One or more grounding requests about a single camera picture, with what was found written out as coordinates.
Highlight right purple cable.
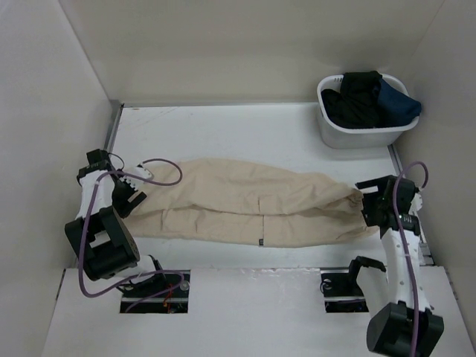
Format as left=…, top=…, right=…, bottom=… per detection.
left=393, top=161, right=429, bottom=354

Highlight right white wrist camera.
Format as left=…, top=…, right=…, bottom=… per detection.
left=410, top=187, right=423, bottom=214

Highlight navy blue trousers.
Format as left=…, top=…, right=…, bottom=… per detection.
left=376, top=79, right=422, bottom=127

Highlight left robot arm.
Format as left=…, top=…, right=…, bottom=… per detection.
left=65, top=149, right=170, bottom=298

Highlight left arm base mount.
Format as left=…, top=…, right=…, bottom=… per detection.
left=119, top=271, right=190, bottom=315

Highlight beige trousers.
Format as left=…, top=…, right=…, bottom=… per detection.
left=125, top=158, right=378, bottom=248

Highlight black trousers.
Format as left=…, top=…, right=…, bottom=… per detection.
left=321, top=71, right=382, bottom=129

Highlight white laundry basket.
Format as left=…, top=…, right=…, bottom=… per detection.
left=317, top=73, right=419, bottom=149

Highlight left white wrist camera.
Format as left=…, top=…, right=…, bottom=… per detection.
left=126, top=164, right=154, bottom=189

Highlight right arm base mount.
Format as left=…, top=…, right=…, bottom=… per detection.
left=320, top=269, right=369, bottom=313

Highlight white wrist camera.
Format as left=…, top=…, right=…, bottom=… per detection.
left=410, top=187, right=423, bottom=214
left=126, top=164, right=154, bottom=189

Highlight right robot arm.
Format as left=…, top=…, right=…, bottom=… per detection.
left=344, top=176, right=444, bottom=356

